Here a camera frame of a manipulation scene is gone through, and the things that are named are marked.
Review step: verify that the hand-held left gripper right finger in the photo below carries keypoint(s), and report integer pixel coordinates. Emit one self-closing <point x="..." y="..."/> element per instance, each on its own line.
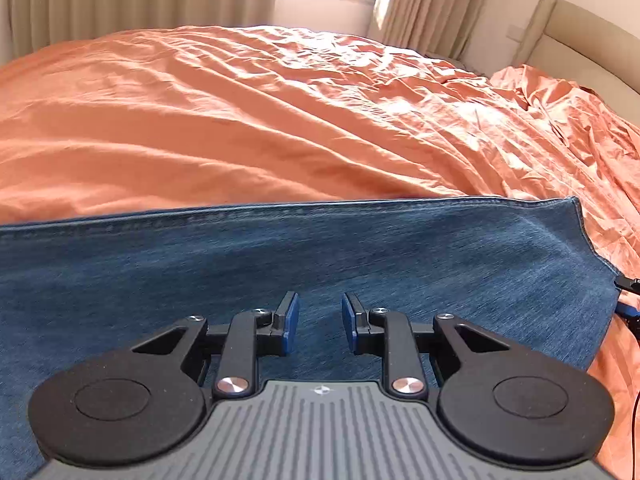
<point x="348" y="324"/>

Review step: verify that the beige padded headboard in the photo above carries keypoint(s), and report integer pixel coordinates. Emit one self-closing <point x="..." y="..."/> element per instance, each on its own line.
<point x="590" y="45"/>

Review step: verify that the blue denim pants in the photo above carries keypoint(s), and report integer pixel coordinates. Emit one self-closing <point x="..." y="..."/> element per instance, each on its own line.
<point x="150" y="270"/>

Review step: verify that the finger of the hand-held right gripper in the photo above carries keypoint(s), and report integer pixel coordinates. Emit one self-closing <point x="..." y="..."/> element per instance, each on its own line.
<point x="631" y="310"/>
<point x="631" y="284"/>

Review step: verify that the white wall switch plate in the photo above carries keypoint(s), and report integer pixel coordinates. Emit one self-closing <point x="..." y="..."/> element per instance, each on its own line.
<point x="516" y="32"/>

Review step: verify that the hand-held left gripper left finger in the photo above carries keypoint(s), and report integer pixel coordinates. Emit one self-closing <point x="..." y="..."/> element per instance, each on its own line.
<point x="288" y="321"/>

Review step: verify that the orange pillow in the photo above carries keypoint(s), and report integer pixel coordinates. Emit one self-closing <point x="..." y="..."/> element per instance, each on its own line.
<point x="575" y="110"/>

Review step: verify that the orange duvet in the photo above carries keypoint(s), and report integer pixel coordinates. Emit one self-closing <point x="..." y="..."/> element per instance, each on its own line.
<point x="200" y="125"/>

